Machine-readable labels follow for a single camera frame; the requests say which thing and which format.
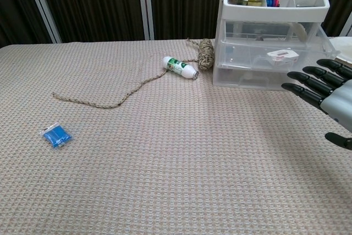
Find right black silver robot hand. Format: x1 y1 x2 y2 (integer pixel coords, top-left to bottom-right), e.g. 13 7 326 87
280 58 352 152

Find small white box red label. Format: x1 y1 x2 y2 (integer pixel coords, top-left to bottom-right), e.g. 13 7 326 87
266 48 300 67

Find clear plastic drawer with handle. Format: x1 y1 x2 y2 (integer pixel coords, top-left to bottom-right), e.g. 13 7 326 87
218 21 341 74
213 65 298 92

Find clear plastic drawer organizer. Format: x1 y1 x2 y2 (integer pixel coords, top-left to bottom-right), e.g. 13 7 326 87
212 0 331 92

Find beige curved item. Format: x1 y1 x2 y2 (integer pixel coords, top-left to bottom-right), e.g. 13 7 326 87
293 22 308 45

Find white green cylindrical bottle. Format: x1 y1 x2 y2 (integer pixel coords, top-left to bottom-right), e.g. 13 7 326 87
162 56 200 80

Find beige woven tablecloth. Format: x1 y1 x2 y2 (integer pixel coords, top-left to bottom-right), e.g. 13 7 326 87
0 38 352 235

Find blue plastic packet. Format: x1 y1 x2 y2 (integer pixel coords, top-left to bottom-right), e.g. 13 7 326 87
38 122 74 150

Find grey aluminium frame post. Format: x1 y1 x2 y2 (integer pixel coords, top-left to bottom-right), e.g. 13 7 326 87
23 0 62 44
136 0 155 41
340 12 352 37

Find brown braided rope bundle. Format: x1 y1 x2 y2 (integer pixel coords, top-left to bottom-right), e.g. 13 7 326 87
52 37 216 110

